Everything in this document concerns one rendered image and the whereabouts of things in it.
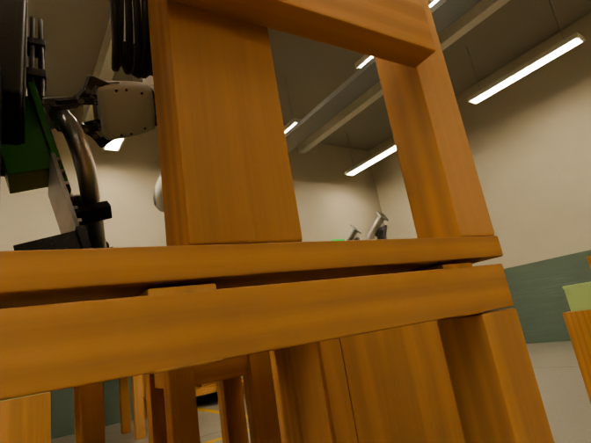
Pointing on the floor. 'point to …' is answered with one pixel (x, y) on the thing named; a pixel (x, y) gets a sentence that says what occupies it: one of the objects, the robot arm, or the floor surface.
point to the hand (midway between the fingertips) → (66, 115)
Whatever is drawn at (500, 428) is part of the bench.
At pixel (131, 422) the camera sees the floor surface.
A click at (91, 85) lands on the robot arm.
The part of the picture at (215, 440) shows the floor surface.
